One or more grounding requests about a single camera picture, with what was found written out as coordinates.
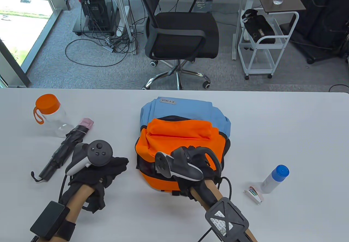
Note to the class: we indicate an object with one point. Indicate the person's right hand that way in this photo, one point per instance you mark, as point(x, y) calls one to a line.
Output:
point(182, 186)

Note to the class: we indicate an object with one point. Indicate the person's left hand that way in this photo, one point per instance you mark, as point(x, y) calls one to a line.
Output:
point(103, 171)

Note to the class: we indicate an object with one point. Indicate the orange and blue school bag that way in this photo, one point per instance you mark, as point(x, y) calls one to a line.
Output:
point(185, 133)

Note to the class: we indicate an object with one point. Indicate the white tube with blue cap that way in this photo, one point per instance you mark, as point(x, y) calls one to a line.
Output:
point(272, 180)

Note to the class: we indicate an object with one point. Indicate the person's right forearm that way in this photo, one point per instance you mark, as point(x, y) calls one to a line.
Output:
point(207, 191)

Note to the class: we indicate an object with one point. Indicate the black bag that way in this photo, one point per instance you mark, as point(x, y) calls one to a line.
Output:
point(259, 27)

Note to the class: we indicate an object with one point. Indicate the clear plastic bag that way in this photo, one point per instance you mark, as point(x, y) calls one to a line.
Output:
point(204, 5)

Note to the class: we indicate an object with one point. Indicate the right hand controller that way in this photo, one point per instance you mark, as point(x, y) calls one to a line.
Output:
point(185, 171)

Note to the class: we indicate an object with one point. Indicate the hand controller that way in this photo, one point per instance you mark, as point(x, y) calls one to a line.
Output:
point(185, 171)
point(99, 152)

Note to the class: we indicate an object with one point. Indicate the left hand controller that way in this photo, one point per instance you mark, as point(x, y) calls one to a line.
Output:
point(99, 152)

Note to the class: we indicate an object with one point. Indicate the small white packet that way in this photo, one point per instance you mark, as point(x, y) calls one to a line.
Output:
point(253, 194)

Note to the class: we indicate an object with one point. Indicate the clear bottle with orange lid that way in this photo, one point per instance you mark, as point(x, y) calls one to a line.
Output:
point(53, 116)

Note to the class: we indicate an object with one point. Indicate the black office chair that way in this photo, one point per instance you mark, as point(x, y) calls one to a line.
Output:
point(182, 32)

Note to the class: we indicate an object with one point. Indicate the black computer tower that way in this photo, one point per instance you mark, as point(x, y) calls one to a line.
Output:
point(94, 4)

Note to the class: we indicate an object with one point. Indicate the black equipment stand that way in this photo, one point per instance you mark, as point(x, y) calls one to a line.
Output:
point(324, 15)

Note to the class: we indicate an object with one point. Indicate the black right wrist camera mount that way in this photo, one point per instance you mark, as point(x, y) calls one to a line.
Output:
point(226, 217)

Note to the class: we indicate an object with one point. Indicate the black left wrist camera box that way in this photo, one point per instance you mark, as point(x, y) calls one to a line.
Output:
point(49, 220)

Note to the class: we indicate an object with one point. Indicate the aluminium frame post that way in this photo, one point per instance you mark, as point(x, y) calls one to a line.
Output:
point(128, 21)

